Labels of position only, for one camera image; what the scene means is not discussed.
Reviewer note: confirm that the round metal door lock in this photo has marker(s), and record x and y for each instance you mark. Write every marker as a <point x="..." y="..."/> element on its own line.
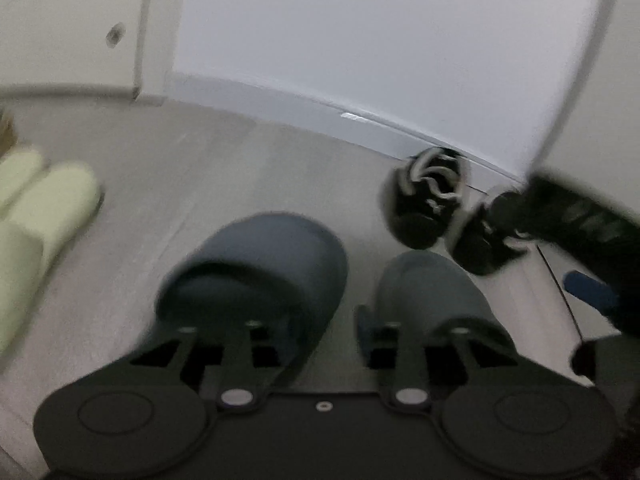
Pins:
<point x="115" y="34"/>

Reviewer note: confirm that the pale green slide sandal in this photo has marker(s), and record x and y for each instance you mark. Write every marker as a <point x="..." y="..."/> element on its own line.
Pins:
<point x="55" y="210"/>
<point x="20" y="175"/>

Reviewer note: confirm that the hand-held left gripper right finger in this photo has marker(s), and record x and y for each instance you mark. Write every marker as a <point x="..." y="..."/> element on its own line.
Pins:
<point x="366" y="332"/>

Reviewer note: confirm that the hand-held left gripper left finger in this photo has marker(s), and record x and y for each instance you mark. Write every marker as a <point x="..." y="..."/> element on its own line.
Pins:
<point x="250" y="345"/>

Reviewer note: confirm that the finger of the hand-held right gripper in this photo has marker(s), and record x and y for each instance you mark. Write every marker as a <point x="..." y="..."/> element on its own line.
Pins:
<point x="530" y="205"/>
<point x="590" y="290"/>

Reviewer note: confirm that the black sneaker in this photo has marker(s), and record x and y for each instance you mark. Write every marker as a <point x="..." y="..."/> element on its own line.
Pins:
<point x="425" y="200"/>
<point x="480" y="250"/>

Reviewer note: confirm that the white door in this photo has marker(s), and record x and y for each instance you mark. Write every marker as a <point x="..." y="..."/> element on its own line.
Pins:
<point x="60" y="20"/>

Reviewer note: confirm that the long white baseboard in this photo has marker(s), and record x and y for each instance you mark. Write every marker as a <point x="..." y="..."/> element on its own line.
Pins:
<point x="300" y="110"/>

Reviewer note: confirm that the grey slide sandal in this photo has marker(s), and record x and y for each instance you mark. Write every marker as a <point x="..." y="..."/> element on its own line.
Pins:
<point x="430" y="295"/>
<point x="265" y="265"/>

